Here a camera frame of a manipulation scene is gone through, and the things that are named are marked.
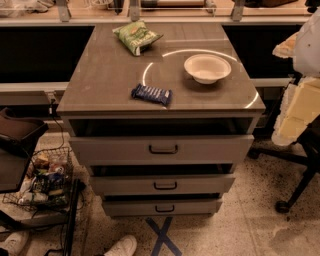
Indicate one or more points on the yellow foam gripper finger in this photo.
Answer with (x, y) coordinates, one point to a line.
(286, 48)
(299, 107)

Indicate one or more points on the blue rxbar blueberry wrapper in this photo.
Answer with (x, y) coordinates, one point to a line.
(152, 94)

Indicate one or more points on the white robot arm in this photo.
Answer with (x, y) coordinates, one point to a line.
(306, 59)

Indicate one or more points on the green jalapeno chip bag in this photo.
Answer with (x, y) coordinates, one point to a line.
(136, 36)

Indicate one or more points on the white paper bowl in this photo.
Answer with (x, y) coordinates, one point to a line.
(207, 68)

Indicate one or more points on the top grey drawer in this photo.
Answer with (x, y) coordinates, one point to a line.
(161, 150)

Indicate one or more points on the grey drawer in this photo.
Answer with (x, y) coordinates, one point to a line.
(162, 185)
(162, 207)
(161, 150)

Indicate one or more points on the grey drawer cabinet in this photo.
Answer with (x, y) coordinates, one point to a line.
(161, 133)

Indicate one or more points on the middle grey drawer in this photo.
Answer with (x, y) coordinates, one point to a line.
(162, 185)

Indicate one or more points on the blue tape cross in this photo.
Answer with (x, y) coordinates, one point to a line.
(162, 237)

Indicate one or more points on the bottom grey drawer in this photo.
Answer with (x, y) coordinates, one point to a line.
(162, 207)

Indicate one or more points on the white sneaker right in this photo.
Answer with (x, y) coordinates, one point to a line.
(126, 246)

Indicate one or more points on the white sneaker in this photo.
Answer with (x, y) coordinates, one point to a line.
(126, 246)
(14, 243)

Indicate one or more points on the dark brown bin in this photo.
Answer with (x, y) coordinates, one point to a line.
(18, 139)

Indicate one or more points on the white sneaker left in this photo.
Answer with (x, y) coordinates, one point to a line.
(14, 243)

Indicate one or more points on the wire basket with snacks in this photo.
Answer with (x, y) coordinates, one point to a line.
(47, 183)

